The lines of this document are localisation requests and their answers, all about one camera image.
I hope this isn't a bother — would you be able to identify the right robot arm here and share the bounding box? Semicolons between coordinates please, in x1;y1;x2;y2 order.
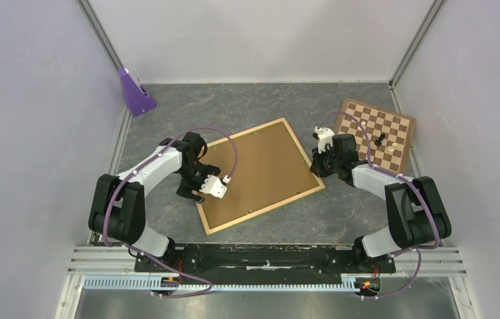
310;128;452;271

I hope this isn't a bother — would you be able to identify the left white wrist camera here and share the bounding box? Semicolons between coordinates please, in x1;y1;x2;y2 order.
199;175;231;199

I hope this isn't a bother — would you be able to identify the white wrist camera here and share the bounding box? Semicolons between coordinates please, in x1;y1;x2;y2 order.
199;175;231;199
313;126;335;154

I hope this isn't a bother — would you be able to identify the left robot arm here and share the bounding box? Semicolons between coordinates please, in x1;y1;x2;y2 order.
88;132;227;271

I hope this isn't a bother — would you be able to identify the purple plastic stand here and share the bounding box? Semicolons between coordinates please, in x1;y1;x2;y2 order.
118;68;157;117

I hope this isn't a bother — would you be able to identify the white slotted cable duct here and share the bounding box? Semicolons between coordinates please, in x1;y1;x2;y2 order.
83;275;363;292

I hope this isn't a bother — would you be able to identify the wooden chessboard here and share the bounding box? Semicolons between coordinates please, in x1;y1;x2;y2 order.
333;99;416;174

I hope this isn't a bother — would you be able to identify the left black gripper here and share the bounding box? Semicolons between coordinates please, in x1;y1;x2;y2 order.
177;163;220;204

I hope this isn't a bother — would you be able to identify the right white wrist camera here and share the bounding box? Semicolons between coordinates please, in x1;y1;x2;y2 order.
313;126;335;154

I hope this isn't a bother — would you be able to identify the black chess piece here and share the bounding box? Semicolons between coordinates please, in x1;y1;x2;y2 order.
374;133;386;147

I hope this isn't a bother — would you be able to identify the light wooden picture frame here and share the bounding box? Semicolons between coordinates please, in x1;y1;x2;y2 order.
196;117;327;237

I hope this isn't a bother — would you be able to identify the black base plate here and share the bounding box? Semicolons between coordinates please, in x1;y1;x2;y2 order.
134;243;396;286

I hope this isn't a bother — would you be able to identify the brown frame backing board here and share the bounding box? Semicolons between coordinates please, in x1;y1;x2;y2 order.
201;122;322;231

